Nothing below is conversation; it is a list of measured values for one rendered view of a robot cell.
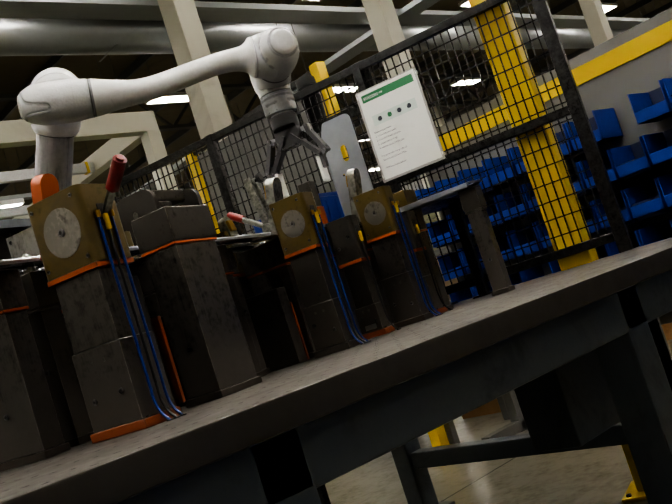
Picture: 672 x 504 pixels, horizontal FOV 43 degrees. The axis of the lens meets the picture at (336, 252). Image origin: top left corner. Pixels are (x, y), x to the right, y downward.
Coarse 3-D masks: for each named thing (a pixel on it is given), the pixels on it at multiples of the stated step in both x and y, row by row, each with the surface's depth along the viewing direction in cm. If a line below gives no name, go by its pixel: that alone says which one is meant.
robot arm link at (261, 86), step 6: (252, 78) 228; (258, 78) 225; (288, 78) 227; (252, 84) 231; (258, 84) 227; (264, 84) 226; (270, 84) 225; (276, 84) 225; (282, 84) 227; (288, 84) 230; (258, 90) 229; (264, 90) 228; (270, 90) 227; (276, 90) 227
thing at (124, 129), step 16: (128, 112) 884; (144, 112) 897; (0, 128) 789; (16, 128) 799; (80, 128) 842; (96, 128) 854; (112, 128) 866; (128, 128) 878; (144, 128) 891; (0, 144) 787; (16, 144) 802; (32, 144) 817; (112, 144) 946; (128, 144) 923; (96, 160) 977; (80, 176) 1010; (96, 176) 1008
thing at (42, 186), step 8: (40, 176) 128; (48, 176) 129; (32, 184) 128; (40, 184) 127; (48, 184) 128; (56, 184) 130; (32, 192) 128; (40, 192) 127; (48, 192) 128; (56, 192) 130; (32, 200) 128; (40, 200) 127; (40, 256) 128
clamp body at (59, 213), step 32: (64, 192) 122; (96, 192) 124; (32, 224) 126; (64, 224) 123; (96, 224) 122; (64, 256) 123; (96, 256) 121; (128, 256) 126; (64, 288) 124; (96, 288) 121; (128, 288) 123; (96, 320) 122; (128, 320) 121; (96, 352) 122; (128, 352) 120; (96, 384) 122; (128, 384) 120; (160, 384) 124; (96, 416) 123; (128, 416) 120; (160, 416) 121
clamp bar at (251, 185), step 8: (256, 176) 235; (248, 184) 236; (256, 184) 238; (248, 192) 236; (256, 192) 235; (256, 200) 235; (264, 200) 237; (256, 208) 235; (264, 208) 237; (264, 216) 234
